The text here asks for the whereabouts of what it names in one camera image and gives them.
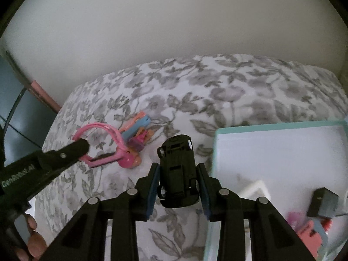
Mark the pink copper pole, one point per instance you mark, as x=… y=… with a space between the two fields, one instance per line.
x=46 y=96

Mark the black power adapter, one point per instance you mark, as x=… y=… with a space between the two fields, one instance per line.
x=320 y=201

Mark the salmon pink clip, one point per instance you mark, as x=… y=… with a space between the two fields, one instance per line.
x=310 y=239

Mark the floral blanket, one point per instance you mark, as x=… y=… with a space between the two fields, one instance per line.
x=244 y=92

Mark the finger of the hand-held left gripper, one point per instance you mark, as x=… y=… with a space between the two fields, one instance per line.
x=70 y=152

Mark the pink cartoon wristband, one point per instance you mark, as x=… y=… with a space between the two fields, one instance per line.
x=125 y=156

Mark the person's left hand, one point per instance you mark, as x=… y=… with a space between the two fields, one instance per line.
x=36 y=242

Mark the dark cabinet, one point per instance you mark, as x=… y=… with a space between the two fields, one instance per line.
x=16 y=87

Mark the black toy car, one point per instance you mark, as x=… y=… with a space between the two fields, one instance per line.
x=178 y=168

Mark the red eye drop bottle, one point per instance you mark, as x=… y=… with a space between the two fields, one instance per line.
x=327 y=225

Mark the teal shallow box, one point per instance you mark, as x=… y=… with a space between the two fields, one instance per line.
x=272 y=152

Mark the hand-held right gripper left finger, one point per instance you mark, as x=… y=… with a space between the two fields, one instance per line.
x=152 y=190

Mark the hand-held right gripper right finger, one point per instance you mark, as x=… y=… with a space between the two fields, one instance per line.
x=204 y=193

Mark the small purple toy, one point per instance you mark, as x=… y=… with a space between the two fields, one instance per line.
x=141 y=141

